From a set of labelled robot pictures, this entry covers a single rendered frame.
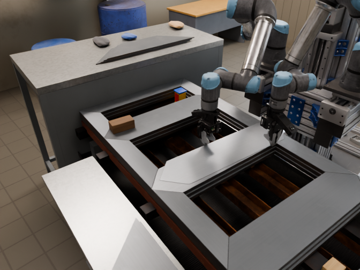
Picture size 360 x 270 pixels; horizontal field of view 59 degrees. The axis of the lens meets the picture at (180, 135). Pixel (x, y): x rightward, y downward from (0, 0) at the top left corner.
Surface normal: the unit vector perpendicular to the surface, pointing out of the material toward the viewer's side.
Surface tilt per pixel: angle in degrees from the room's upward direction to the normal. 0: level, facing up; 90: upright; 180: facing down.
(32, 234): 0
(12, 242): 0
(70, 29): 90
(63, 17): 90
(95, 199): 0
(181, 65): 90
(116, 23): 90
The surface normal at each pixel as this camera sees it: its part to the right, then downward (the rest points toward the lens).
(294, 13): -0.74, 0.39
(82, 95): 0.59, 0.45
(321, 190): 0.00, -0.82
